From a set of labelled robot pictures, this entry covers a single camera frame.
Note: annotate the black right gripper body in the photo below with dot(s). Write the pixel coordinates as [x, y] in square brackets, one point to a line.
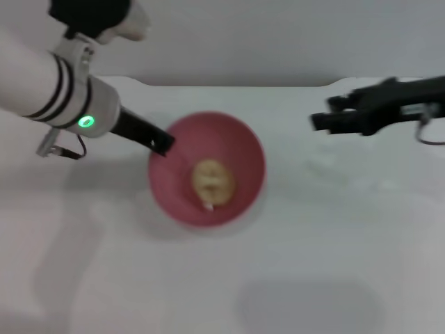
[396, 104]

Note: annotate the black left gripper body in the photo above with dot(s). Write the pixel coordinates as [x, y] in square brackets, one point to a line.
[139, 130]

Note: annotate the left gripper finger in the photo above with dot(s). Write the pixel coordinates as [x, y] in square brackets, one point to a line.
[163, 144]

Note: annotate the beige egg yolk pastry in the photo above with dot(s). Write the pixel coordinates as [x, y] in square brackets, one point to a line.
[213, 181]

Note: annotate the pink plastic bowl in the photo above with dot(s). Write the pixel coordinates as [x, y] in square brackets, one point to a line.
[240, 195]

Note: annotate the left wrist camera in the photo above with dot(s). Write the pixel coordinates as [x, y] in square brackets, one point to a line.
[90, 17]

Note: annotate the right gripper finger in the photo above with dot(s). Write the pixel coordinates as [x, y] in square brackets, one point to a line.
[342, 101]
[337, 121]

